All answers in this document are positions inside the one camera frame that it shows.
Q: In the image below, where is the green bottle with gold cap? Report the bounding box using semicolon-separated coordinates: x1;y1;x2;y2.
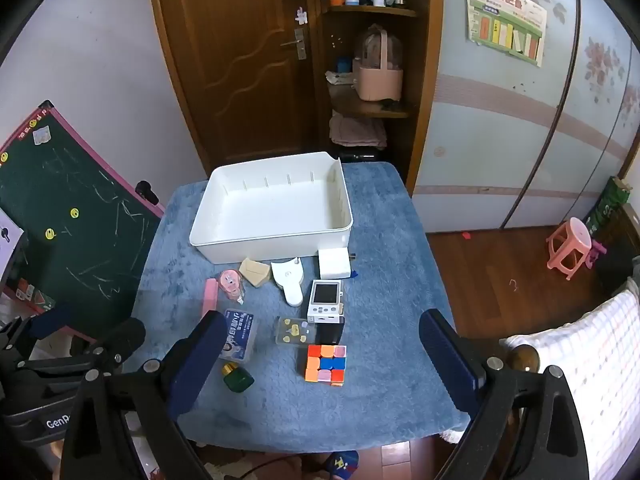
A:
221;362;255;393

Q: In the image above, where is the metal door handle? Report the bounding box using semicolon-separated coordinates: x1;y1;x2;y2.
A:
280;28;307;61

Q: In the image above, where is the pink plastic stool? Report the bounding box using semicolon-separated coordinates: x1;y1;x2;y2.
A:
545;217;594;281

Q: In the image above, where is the pink rectangular box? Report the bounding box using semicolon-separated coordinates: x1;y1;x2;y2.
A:
201;279;220;317

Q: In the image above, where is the green patterned bag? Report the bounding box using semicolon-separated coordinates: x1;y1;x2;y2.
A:
586;175;629;241

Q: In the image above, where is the pink basket with handle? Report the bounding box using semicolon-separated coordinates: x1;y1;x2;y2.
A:
352;25;404;102

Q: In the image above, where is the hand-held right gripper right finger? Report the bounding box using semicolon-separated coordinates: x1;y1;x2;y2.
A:
419;309;592;480

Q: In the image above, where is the blue slipper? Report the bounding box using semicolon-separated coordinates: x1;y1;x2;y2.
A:
320;450;361;480

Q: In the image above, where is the white plastic storage bin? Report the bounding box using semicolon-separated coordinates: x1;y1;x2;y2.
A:
189;151;354;264

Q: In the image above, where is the clear box with blue label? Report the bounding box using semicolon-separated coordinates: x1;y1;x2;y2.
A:
219;308;255;363

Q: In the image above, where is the white paddle-shaped device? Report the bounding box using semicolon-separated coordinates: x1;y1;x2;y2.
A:
271;257;306;308

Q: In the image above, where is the pink correction tape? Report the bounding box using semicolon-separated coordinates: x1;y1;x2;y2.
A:
219;270;247;306

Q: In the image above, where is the colourful wall poster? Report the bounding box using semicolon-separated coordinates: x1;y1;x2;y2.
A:
465;0;548;67

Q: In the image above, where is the black small box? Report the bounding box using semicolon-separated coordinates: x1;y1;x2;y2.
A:
315;316;346;347

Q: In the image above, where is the brown wooden door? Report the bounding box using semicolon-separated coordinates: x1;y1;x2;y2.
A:
146;0;322;177

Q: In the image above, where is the wooden corner shelf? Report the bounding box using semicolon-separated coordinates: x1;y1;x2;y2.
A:
311;0;445;193

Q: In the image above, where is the colourful puzzle cube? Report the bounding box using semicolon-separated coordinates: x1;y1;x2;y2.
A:
303;344;347;387

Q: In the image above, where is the beige angular block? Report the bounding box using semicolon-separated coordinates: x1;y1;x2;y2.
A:
239;258;271;289

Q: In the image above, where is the green chalkboard with pink frame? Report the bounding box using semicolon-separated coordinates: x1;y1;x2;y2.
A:
0;100;167;317

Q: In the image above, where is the white cube charger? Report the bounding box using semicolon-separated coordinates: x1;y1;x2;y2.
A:
318;248;358;280

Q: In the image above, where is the white checked towel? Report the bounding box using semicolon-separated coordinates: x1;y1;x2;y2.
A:
500;280;640;480

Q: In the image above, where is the folded pink towel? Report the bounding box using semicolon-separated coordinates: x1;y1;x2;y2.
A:
328;113;389;149

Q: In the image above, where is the clear box with yellow pieces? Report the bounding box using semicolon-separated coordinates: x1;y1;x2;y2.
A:
274;316;317;346

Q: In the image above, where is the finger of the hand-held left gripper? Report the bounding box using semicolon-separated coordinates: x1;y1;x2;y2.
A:
27;301;76;342
70;317;147;377

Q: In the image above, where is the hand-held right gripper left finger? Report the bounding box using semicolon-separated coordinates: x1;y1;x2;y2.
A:
60;311;232;480

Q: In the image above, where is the white handheld game console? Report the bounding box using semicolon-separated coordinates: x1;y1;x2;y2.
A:
306;280;345;322

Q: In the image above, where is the floral sliding wardrobe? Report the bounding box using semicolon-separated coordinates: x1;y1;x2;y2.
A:
410;0;640;235

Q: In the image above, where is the black chalkboard knob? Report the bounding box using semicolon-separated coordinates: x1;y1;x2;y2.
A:
135;180;160;206

